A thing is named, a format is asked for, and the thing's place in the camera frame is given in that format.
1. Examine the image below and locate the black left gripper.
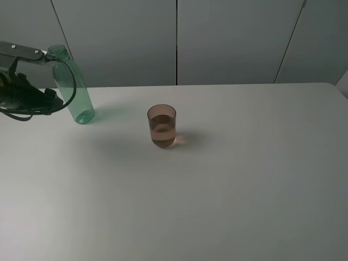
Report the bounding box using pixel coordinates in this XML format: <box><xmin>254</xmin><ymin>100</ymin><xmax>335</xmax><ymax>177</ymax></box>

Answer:
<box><xmin>1</xmin><ymin>72</ymin><xmax>64</xmax><ymax>115</ymax></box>

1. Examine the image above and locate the green transparent plastic bottle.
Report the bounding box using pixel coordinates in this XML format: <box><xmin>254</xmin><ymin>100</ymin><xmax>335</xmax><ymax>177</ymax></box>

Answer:
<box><xmin>48</xmin><ymin>45</ymin><xmax>95</xmax><ymax>125</ymax></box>

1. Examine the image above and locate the pink transparent plastic cup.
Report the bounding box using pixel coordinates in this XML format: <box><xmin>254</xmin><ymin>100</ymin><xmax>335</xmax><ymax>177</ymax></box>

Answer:
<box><xmin>147</xmin><ymin>104</ymin><xmax>177</xmax><ymax>148</ymax></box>

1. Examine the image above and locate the black camera cable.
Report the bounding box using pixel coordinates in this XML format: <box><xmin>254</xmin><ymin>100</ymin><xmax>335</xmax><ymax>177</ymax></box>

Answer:
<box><xmin>0</xmin><ymin>56</ymin><xmax>77</xmax><ymax>122</ymax></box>

